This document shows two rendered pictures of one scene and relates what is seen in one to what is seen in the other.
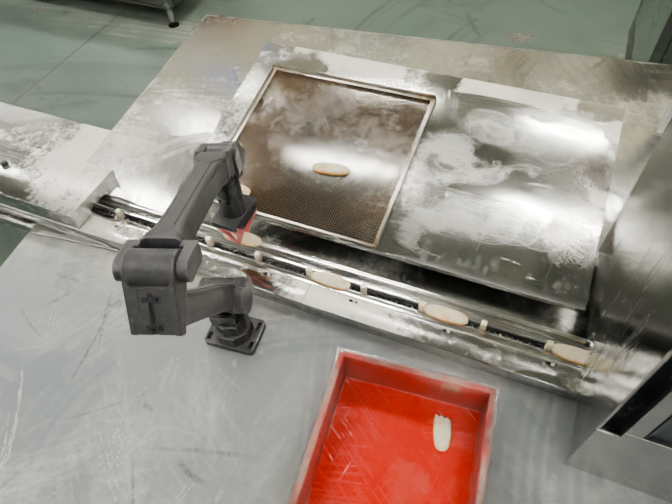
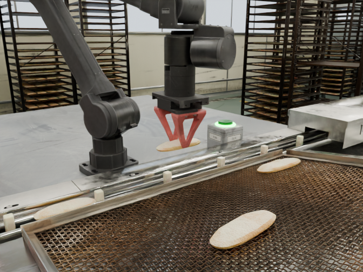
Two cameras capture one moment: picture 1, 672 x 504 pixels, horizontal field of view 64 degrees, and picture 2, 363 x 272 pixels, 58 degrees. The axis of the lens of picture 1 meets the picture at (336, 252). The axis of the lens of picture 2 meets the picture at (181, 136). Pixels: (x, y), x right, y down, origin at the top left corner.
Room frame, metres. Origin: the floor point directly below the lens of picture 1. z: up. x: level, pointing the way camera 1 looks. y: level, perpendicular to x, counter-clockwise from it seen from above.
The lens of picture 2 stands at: (1.12, -0.31, 1.12)
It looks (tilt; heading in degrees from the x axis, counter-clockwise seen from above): 17 degrees down; 119
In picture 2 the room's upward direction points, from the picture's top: straight up
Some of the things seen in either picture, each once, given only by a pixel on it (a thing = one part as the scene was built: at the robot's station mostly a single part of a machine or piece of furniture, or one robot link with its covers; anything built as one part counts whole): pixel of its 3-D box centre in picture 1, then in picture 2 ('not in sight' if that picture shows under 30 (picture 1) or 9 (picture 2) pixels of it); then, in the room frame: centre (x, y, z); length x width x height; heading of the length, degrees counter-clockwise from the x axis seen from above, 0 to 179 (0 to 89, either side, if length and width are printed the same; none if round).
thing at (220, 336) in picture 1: (232, 325); (108, 153); (0.62, 0.25, 0.86); 0.12 x 0.09 x 0.08; 70
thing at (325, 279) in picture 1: (330, 280); (66, 206); (0.73, 0.02, 0.86); 0.10 x 0.04 x 0.01; 64
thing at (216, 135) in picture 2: not in sight; (224, 144); (0.82, 0.49, 0.84); 0.08 x 0.08 x 0.11; 64
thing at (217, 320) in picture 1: (224, 298); (114, 121); (0.64, 0.25, 0.94); 0.09 x 0.05 x 0.10; 173
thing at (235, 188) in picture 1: (227, 182); (182, 51); (0.84, 0.22, 1.10); 0.07 x 0.06 x 0.07; 173
